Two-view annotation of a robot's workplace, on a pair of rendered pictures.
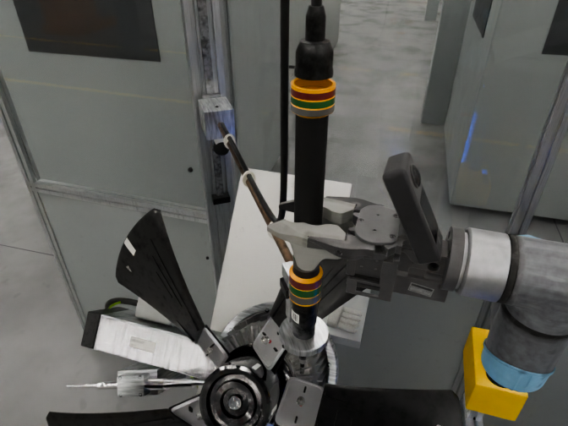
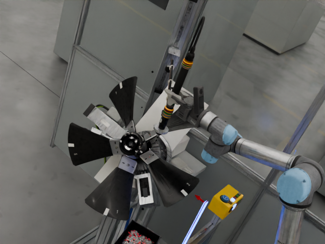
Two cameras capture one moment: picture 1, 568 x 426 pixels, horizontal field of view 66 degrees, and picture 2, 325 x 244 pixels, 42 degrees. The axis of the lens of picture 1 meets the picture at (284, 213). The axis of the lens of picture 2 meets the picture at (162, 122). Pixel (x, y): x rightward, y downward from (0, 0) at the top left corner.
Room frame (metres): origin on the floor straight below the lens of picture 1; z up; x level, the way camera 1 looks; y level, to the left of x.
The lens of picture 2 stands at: (-1.22, -0.30, 2.43)
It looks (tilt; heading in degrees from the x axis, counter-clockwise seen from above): 32 degrees down; 10
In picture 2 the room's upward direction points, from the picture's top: 22 degrees clockwise
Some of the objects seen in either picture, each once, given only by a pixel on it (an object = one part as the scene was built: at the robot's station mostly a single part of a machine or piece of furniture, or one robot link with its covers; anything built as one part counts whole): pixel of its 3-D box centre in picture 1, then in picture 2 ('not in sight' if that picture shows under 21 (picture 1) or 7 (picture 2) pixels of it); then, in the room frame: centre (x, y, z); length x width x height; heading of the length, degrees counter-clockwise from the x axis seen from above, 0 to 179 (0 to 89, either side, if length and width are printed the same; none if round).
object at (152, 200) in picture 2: not in sight; (148, 190); (0.43, -0.08, 0.98); 0.20 x 0.16 x 0.20; 163
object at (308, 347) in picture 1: (302, 308); (164, 120); (0.42, -0.02, 1.40); 0.09 x 0.07 x 0.10; 18
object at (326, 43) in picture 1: (308, 221); (175, 93); (0.41, -0.03, 1.56); 0.04 x 0.04 x 0.46
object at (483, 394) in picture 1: (491, 373); (225, 202); (0.59, -0.46, 1.02); 0.16 x 0.10 x 0.11; 163
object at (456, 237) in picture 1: (400, 253); (192, 111); (0.38, -0.13, 1.53); 0.12 x 0.08 x 0.09; 73
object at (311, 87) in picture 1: (313, 97); (186, 64); (0.41, -0.03, 1.71); 0.04 x 0.04 x 0.03
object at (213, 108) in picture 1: (215, 117); (172, 56); (1.01, 0.17, 1.45); 0.10 x 0.07 x 0.08; 18
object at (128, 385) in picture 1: (133, 385); (96, 133); (0.52, 0.30, 1.08); 0.07 x 0.04 x 0.06; 83
